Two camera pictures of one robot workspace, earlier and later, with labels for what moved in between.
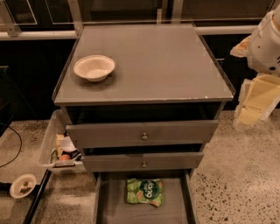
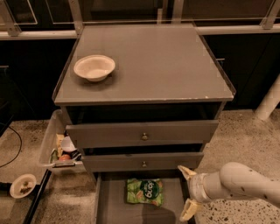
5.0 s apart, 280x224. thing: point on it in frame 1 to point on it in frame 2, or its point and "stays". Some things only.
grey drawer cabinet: x=141 y=103 stays
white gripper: x=264 y=48 to x=196 y=186
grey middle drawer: x=142 y=161 stays
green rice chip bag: x=145 y=191 stays
